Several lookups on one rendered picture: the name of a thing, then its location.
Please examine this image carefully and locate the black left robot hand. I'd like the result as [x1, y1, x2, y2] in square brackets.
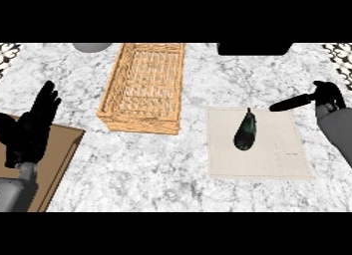
[0, 80, 63, 169]

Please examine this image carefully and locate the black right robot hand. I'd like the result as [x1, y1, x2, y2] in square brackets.
[267, 80, 347, 113]

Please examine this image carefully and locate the dark purple eggplant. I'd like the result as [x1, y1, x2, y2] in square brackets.
[230, 107, 257, 151]

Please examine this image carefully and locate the beige placemat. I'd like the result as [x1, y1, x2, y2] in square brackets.
[204, 107, 315, 180]

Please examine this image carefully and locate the tan wicker basket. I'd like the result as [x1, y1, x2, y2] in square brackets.
[94, 43, 186, 135]

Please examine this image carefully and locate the brown wooden cutting board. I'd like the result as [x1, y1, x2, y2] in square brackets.
[0, 110, 87, 213]

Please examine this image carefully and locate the black appliance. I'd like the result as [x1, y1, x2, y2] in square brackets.
[214, 43, 294, 57]

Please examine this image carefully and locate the grey round bowl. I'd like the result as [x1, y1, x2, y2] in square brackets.
[71, 43, 114, 54]

